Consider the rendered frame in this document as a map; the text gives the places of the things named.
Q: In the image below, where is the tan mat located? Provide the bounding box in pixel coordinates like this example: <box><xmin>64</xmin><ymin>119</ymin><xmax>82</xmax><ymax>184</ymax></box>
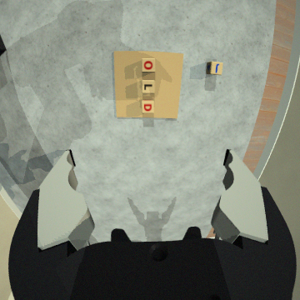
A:
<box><xmin>114</xmin><ymin>51</ymin><xmax>183</xmax><ymax>118</ymax></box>

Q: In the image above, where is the tan letter block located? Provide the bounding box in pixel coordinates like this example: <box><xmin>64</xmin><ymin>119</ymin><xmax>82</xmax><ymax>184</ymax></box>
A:
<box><xmin>142</xmin><ymin>58</ymin><xmax>155</xmax><ymax>73</ymax></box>
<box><xmin>142</xmin><ymin>80</ymin><xmax>155</xmax><ymax>93</ymax></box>
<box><xmin>142</xmin><ymin>99</ymin><xmax>154</xmax><ymax>113</ymax></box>
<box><xmin>206</xmin><ymin>62</ymin><xmax>223</xmax><ymax>75</ymax></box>

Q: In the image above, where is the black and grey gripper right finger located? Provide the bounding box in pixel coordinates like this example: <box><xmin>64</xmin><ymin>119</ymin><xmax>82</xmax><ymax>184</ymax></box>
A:
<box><xmin>211</xmin><ymin>149</ymin><xmax>297</xmax><ymax>300</ymax></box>

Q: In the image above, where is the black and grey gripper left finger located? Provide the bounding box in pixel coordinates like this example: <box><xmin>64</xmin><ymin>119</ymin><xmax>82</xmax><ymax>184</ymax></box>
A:
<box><xmin>8</xmin><ymin>149</ymin><xmax>95</xmax><ymax>300</ymax></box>

